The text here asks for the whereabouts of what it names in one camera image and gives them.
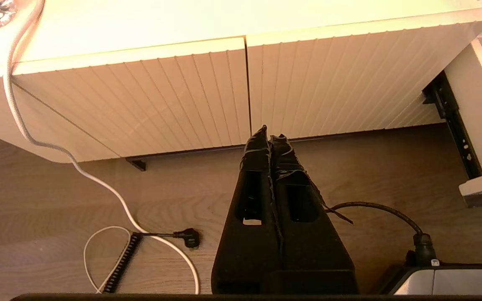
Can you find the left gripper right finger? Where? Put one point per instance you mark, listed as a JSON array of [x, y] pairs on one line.
[[316, 259]]

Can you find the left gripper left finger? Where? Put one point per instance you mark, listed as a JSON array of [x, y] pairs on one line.
[[228, 259]]

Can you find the white cabinet drawer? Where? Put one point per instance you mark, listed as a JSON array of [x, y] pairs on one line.
[[471, 104]]

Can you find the grey robot base chassis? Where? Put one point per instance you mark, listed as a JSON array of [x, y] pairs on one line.
[[454, 282]]

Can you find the white ribbed cabinet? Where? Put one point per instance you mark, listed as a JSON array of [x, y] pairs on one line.
[[140, 25]]

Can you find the white ribbed cabinet door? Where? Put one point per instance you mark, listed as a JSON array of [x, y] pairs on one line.
[[140, 104], [329, 83]]

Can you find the black drawer slide rail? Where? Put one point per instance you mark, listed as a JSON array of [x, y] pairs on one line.
[[454, 125]]

